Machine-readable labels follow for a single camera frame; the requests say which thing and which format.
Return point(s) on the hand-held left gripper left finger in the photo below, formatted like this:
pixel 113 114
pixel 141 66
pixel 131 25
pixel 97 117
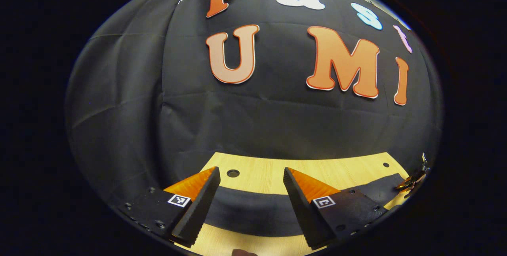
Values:
pixel 198 210

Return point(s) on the black backdrop cloth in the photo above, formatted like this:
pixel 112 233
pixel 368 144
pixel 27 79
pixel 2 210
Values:
pixel 277 121

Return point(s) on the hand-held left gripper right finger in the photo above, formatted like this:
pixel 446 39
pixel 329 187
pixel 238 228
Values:
pixel 303 212

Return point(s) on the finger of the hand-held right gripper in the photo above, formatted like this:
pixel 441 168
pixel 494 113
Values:
pixel 412 179

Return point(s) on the dark denim jeans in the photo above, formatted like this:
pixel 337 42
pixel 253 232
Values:
pixel 253 212

